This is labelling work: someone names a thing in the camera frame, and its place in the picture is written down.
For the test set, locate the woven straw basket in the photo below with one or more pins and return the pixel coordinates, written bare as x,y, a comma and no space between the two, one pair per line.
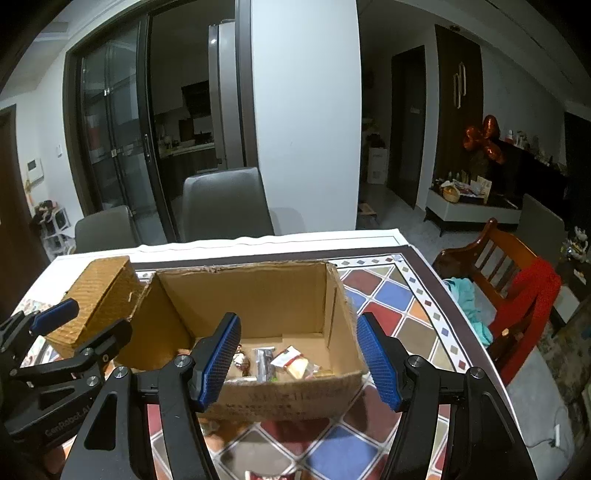
101,295

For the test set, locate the white low side table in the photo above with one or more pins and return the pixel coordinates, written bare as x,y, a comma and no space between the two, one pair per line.
443,210

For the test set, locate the clear packet with yellow cake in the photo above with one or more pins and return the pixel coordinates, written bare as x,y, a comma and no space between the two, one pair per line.
295,362

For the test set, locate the red foil balloons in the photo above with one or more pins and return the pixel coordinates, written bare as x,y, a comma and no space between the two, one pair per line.
487,138

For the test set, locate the red garment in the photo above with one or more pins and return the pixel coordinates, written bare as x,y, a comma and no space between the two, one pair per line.
531,295

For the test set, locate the glass sliding door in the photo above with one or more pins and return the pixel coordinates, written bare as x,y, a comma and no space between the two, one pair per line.
120,129

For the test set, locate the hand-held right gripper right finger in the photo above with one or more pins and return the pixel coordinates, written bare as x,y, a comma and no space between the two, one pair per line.
376,364

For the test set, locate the teal cloth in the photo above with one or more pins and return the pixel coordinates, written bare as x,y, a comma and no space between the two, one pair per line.
468,300

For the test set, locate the grey refrigerator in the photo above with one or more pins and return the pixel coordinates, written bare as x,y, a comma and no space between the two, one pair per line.
226,92

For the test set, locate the grey upholstered chair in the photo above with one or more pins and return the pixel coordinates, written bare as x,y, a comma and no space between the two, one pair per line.
106,230
226,203
542,226

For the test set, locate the white shoe rack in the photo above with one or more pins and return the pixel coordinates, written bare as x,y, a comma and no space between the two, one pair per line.
53,228

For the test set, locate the long black snack packet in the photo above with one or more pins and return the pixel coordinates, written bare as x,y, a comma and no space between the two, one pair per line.
264,364

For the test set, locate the white wall intercom panel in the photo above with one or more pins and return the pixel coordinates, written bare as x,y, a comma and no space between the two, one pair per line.
34,169

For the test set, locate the brown wooden chair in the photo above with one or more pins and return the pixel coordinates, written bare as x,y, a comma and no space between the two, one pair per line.
503,249

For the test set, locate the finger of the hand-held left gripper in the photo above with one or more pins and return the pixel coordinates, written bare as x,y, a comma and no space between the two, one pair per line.
111,339
55,316

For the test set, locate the brown cardboard box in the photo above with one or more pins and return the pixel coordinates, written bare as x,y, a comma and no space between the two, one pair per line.
258,300

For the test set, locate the white carton box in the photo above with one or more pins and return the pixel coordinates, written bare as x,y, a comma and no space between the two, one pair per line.
377,166

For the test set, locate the checkered colourful tablecloth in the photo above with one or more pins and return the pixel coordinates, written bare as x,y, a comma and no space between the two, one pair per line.
406,332

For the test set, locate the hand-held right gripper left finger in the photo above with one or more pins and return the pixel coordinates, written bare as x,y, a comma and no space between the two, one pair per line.
220,364

